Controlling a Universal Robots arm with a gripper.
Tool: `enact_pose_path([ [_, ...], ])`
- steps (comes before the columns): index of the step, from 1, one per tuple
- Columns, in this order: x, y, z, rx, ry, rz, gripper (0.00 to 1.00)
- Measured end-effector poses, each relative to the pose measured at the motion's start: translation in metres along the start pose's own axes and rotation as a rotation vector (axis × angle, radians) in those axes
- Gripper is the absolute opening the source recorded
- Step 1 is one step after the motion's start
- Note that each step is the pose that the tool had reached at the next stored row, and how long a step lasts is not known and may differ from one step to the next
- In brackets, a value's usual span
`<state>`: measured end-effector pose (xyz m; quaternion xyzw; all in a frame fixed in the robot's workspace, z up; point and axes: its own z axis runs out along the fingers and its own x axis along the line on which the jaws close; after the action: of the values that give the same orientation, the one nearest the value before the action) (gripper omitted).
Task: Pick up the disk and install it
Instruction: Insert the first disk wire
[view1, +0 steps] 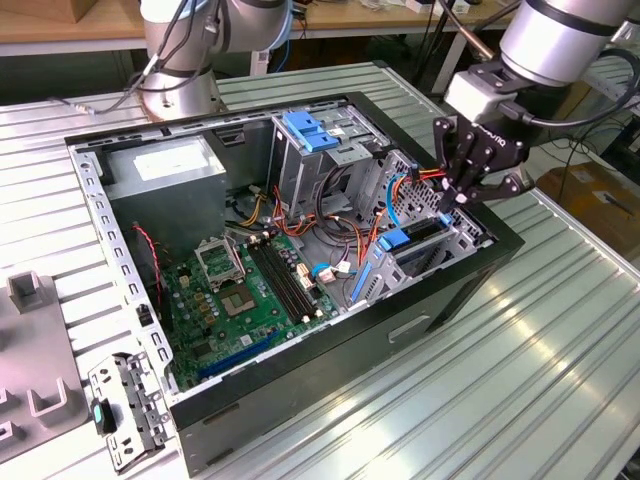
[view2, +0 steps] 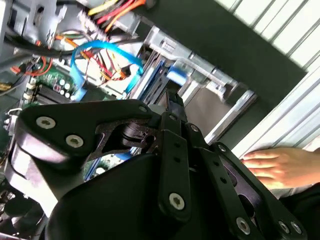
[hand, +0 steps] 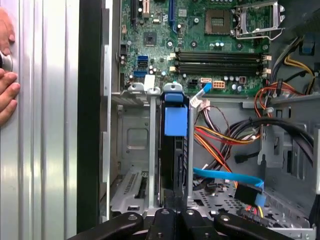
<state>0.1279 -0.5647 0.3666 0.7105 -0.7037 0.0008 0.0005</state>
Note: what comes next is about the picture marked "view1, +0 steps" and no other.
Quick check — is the black wire bundle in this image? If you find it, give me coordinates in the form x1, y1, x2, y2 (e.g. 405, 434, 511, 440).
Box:
317, 164, 364, 246

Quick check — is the wooden desk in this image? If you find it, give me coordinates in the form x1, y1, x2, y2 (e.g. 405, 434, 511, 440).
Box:
0, 0, 506, 96

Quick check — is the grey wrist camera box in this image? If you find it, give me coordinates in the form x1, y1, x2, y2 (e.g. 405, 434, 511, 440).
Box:
443, 63, 527, 125

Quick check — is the CPU socket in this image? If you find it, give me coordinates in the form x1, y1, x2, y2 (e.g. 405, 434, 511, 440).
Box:
218, 285, 260, 320

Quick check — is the blue data wire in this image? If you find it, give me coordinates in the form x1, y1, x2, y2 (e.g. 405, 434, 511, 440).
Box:
386, 169, 420, 230

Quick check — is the grey parts rack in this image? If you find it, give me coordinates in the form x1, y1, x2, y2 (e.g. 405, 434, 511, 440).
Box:
0, 269, 90, 464

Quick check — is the blue expansion slot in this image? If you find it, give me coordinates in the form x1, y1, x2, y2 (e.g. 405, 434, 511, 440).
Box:
198, 327, 281, 381

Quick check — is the brown cardboard box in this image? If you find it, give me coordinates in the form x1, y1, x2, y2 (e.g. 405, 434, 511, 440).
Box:
535, 164, 640, 261

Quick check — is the black open PC case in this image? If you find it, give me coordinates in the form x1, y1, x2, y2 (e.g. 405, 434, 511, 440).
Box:
63, 89, 526, 479

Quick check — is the blue wire with white connector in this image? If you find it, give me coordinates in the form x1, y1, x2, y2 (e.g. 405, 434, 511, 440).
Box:
310, 262, 360, 287

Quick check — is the hard disk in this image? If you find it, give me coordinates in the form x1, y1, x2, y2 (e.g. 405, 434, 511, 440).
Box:
349, 212, 456, 304

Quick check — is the black clip with blue tab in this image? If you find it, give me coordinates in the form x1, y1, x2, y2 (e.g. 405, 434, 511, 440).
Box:
91, 397, 120, 435

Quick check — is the blue drive latch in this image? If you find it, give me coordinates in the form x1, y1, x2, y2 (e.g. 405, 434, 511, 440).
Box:
281, 111, 342, 155

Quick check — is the green motherboard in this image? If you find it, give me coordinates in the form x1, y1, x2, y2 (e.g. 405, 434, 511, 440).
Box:
162, 232, 342, 395

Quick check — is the grey optical drive cage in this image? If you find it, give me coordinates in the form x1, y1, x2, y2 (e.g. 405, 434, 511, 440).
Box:
267, 102, 394, 221

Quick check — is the cable with gold connector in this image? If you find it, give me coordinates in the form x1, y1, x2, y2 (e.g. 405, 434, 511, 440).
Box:
49, 0, 224, 117

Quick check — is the grey disk bay cage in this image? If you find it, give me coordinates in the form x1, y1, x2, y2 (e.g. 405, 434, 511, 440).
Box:
344, 148, 496, 311

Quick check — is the metal socket cover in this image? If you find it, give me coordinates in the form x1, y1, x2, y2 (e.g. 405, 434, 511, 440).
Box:
193, 237, 247, 292

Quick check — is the black RAM slot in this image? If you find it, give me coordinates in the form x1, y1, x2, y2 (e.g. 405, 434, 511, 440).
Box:
260, 233, 322, 319
248, 237, 307, 324

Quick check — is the metal slat side table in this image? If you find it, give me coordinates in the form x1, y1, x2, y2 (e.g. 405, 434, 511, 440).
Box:
579, 29, 640, 109

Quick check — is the metal expansion card latch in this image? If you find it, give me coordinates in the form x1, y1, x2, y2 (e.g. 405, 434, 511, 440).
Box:
87, 349, 172, 475

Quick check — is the grey power supply unit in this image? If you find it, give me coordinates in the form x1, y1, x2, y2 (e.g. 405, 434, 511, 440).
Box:
102, 134, 230, 257

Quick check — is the yellow wire bundle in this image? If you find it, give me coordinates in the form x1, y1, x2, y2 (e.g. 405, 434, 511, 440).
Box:
238, 184, 269, 227

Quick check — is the black camera cable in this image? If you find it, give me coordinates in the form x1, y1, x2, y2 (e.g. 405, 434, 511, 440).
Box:
513, 47, 640, 127

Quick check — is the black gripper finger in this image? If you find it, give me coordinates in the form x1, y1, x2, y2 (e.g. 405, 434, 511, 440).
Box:
452, 168, 536, 207
432, 117, 482, 215

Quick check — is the orange wire bundle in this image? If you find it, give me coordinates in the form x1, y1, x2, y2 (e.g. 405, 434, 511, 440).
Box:
272, 184, 391, 274

